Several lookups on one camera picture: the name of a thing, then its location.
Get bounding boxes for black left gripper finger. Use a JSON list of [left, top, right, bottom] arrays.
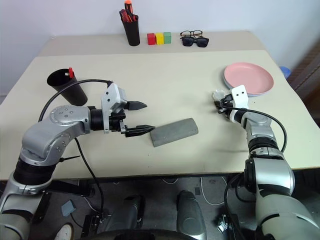
[[123, 123, 157, 138], [126, 100, 148, 112]]

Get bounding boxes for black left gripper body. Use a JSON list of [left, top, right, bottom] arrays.
[[109, 109, 129, 136]]

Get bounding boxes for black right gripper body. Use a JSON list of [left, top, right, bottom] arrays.
[[219, 93, 235, 119]]

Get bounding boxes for white tissue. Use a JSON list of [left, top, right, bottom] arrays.
[[212, 88, 227, 101]]

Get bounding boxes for gray glasses case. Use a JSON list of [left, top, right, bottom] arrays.
[[149, 117, 200, 148]]

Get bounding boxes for pink plate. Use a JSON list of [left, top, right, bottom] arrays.
[[223, 62, 275, 96]]

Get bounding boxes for black plastic cup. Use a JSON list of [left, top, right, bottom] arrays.
[[46, 68, 89, 106]]

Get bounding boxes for blue round container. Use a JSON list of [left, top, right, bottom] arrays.
[[278, 65, 291, 82]]

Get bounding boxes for black sunglasses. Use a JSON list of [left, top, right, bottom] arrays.
[[180, 36, 210, 49]]

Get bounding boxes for red block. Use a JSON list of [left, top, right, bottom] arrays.
[[146, 32, 157, 46]]

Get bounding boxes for black tool holder cup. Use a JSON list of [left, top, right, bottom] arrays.
[[122, 19, 141, 47]]

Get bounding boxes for yellow block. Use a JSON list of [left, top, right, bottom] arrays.
[[155, 32, 166, 46]]

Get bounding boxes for dark rounded shape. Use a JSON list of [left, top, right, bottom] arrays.
[[175, 190, 206, 240], [107, 194, 146, 240]]

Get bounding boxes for dark slatted panel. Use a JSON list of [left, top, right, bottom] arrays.
[[289, 45, 320, 94]]

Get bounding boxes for small gray box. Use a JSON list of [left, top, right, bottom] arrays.
[[60, 200, 77, 218]]

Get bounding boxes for black rounded dome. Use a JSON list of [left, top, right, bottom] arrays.
[[94, 229, 171, 240]]

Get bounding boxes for black metal floor device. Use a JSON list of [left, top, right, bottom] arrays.
[[215, 213, 241, 234]]

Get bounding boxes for white shoe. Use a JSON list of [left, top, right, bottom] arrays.
[[54, 222, 75, 240]]

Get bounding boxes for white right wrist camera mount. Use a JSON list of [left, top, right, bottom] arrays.
[[230, 84, 250, 110]]

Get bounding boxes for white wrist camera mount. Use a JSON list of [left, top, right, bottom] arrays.
[[100, 82, 129, 134], [230, 84, 250, 110]]

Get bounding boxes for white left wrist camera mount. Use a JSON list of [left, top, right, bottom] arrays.
[[100, 82, 129, 134]]

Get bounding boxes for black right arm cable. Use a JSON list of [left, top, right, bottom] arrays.
[[219, 104, 287, 154]]

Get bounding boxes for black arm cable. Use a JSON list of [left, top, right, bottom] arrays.
[[219, 104, 287, 154], [38, 79, 114, 218]]

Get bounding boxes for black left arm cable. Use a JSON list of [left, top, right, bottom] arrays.
[[38, 79, 114, 218]]

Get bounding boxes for short white floor cable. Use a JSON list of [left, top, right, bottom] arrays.
[[161, 176, 179, 185]]

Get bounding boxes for tortoise frame clear glasses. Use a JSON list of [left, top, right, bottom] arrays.
[[179, 29, 204, 40]]

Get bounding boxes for black table frame bracket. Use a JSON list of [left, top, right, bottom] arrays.
[[46, 179, 96, 199]]

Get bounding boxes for long white floor cable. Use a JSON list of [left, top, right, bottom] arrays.
[[199, 176, 231, 207]]

